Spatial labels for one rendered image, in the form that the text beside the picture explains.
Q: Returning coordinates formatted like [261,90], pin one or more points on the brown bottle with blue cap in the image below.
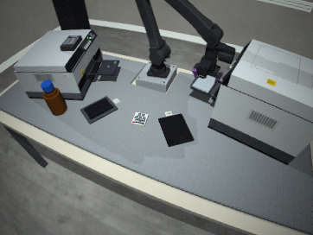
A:
[53,98]

